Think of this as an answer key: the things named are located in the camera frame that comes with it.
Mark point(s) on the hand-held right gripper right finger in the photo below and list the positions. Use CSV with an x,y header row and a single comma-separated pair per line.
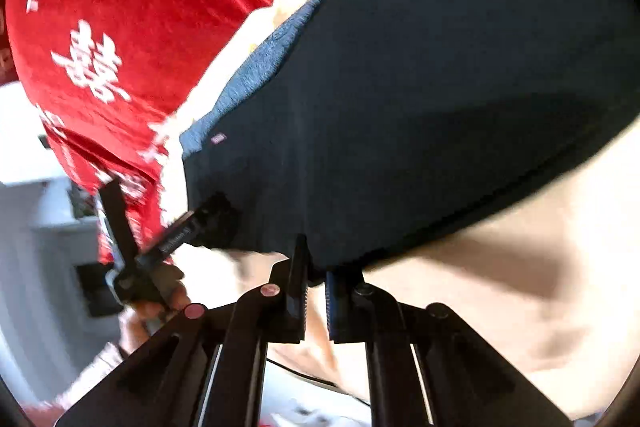
x,y
331,308

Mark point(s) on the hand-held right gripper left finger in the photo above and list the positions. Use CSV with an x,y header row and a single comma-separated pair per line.
x,y
301,303

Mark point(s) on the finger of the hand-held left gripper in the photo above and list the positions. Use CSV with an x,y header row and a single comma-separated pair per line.
x,y
215,218

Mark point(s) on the black pants grey waistband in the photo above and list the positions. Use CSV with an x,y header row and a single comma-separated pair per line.
x,y
425,82

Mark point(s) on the person's left forearm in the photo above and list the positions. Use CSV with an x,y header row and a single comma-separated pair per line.
x,y
100,362

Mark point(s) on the person's left hand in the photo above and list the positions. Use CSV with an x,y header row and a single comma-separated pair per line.
x,y
167,289

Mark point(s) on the white cabinet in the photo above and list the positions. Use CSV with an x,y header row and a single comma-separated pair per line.
x,y
35,217

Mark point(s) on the red printed blanket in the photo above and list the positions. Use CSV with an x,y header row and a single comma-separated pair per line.
x,y
125,7

